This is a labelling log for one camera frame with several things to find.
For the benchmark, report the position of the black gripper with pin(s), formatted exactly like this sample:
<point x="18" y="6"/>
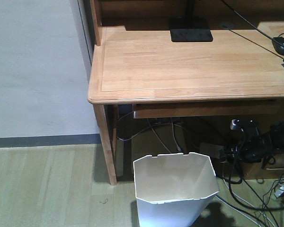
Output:
<point x="251" y="150"/>

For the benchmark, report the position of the white plastic trash bin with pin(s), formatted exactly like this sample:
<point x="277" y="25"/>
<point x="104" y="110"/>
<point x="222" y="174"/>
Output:
<point x="172" y="190"/>

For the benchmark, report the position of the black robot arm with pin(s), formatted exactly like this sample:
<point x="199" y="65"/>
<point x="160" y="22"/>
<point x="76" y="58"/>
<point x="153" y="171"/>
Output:
<point x="276" y="134"/>

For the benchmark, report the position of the black computer mouse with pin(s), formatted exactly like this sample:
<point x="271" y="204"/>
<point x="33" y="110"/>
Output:
<point x="278" y="44"/>

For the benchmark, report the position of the black computer monitor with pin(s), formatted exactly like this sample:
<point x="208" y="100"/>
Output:
<point x="189" y="28"/>

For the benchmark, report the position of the wooden desk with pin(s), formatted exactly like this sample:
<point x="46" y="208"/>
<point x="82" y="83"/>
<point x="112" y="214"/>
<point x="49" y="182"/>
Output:
<point x="136" y="63"/>

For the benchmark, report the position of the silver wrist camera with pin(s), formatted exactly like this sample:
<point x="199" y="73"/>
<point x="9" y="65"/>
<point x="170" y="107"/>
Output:
<point x="244" y="125"/>

